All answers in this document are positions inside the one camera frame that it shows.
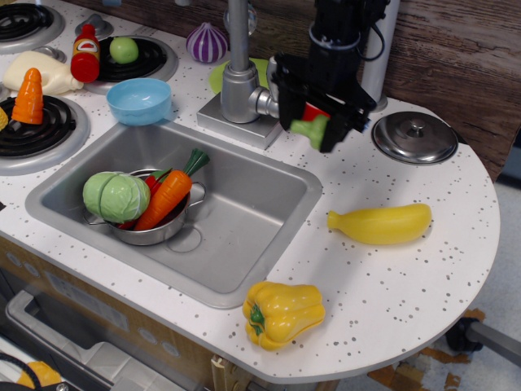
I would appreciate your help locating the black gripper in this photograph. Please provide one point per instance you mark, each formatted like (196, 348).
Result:
(326, 78)

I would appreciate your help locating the light green toy broccoli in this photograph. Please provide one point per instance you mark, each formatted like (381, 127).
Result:
(314, 130)

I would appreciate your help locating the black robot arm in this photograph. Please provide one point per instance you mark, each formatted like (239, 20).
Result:
(343, 22)

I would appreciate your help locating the light blue plastic bowl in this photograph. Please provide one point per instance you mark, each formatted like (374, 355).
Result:
(140, 101)

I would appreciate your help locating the red toy cheese wedge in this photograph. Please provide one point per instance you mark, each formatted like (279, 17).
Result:
(311, 112)

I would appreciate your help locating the silver toy faucet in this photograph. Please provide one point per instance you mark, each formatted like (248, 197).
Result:
(244, 110)

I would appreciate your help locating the grey metal pole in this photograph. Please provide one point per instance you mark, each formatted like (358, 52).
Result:
(378, 51)

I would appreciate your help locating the steel pot lid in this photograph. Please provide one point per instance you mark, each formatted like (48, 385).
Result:
(415, 138)

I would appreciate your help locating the grey toy sink basin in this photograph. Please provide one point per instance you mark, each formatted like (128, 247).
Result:
(248, 209)

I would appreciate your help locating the lime green plate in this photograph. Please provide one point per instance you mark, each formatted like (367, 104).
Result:
(216, 76)

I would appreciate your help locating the yellow toy banana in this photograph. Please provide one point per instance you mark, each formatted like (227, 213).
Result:
(383, 226)

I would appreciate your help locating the purple striped toy onion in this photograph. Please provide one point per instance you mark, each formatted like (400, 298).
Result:
(207, 44)

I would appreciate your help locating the orange toy carrot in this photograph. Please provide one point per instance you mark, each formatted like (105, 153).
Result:
(171, 192)

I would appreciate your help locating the middle black stove burner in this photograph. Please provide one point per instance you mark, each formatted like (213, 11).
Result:
(155, 60)

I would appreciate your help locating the black stove burner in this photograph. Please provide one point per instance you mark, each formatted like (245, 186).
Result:
(27, 149)
(155, 60)

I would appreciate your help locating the red toy chili pepper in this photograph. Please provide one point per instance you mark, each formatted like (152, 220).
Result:
(154, 181)

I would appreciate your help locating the small steel pot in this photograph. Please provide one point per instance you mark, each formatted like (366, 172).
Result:
(166, 229)

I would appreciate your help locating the yellow toy bell pepper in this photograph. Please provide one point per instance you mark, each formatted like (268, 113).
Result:
(277, 313)

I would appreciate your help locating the green toy apple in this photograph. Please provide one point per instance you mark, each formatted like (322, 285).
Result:
(124, 50)

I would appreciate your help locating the green toy cabbage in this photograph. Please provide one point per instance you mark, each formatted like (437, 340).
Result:
(116, 197)

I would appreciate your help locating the grey stove knob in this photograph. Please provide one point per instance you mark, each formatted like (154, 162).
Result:
(102, 28)

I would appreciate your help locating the red toy ketchup bottle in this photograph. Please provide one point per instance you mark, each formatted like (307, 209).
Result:
(85, 62)

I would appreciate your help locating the cream toy chicken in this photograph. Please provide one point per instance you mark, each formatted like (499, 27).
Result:
(56, 76)

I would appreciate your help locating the black caster wheel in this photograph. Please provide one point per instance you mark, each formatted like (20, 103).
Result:
(457, 339)

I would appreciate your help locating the orange toy cone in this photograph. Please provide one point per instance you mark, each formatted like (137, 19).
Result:
(29, 102)

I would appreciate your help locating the front black stove burner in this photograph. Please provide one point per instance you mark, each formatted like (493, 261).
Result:
(27, 149)

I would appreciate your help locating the back left stove burner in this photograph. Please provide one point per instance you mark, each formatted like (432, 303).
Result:
(26, 26)

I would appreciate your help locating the yellow toy corn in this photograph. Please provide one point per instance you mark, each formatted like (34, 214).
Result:
(4, 120)

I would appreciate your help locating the orange toy below counter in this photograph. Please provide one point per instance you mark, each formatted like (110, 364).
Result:
(46, 375)

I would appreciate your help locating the grey oven door handle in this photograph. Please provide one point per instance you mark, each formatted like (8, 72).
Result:
(79, 352)

